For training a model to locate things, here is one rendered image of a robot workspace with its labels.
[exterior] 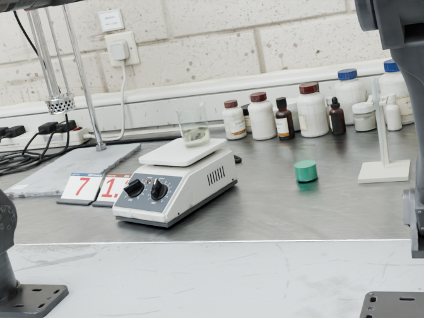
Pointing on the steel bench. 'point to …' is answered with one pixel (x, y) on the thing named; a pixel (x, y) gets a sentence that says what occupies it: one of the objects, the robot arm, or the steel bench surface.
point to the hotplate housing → (187, 188)
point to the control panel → (142, 203)
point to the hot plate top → (180, 153)
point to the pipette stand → (394, 170)
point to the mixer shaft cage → (61, 100)
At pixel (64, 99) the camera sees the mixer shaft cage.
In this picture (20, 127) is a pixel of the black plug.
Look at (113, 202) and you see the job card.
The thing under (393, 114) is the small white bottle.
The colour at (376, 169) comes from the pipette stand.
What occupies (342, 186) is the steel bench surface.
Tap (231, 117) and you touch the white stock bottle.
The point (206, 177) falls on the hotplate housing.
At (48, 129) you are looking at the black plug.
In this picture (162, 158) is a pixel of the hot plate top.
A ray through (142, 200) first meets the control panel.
